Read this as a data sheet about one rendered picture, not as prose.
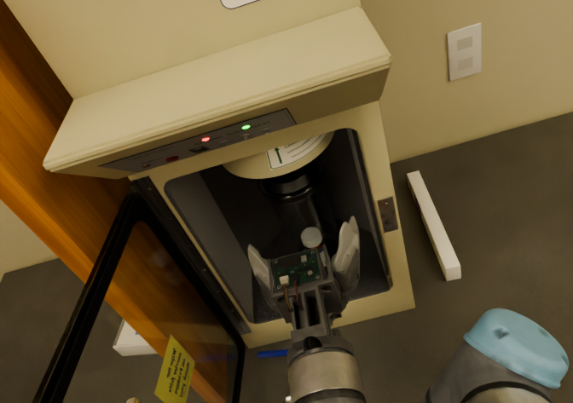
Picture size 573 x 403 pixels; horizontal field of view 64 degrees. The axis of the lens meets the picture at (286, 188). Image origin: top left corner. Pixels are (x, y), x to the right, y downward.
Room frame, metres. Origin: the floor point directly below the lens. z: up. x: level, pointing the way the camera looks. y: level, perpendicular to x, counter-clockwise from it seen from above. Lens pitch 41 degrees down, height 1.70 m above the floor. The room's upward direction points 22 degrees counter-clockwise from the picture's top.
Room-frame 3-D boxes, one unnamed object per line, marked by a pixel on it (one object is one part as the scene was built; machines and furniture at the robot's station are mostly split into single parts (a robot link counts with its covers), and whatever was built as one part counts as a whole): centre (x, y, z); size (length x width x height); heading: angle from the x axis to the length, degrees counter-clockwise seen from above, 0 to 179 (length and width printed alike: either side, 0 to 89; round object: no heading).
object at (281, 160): (0.56, -0.01, 1.34); 0.18 x 0.18 x 0.05
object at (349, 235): (0.39, -0.05, 1.25); 0.09 x 0.03 x 0.06; 135
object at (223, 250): (0.58, 0.00, 1.19); 0.26 x 0.24 x 0.35; 81
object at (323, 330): (0.31, 0.03, 1.25); 0.12 x 0.08 x 0.09; 171
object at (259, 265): (0.41, 0.07, 1.25); 0.09 x 0.03 x 0.06; 27
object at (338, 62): (0.41, 0.03, 1.46); 0.32 x 0.12 x 0.10; 81
